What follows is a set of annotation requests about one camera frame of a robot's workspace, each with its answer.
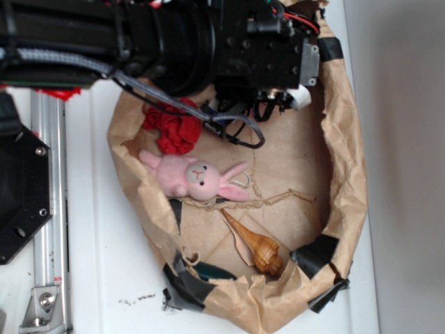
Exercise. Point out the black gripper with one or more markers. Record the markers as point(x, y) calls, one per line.
point(269, 57)

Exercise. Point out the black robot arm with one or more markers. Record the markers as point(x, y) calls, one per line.
point(181, 46)

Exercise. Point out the red crumpled paper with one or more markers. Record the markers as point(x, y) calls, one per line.
point(179, 131)

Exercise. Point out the pink plush bunny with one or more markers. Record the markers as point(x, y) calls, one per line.
point(181, 176)

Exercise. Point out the brown spiral seashell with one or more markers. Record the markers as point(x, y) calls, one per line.
point(257, 250)

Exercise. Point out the brown paper bag bin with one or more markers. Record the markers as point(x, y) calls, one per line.
point(308, 193)

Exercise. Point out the aluminium extrusion rail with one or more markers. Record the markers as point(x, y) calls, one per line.
point(50, 245)

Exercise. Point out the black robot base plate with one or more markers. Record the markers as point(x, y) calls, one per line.
point(25, 188)

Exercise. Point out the metal corner bracket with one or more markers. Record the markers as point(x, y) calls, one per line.
point(44, 313)

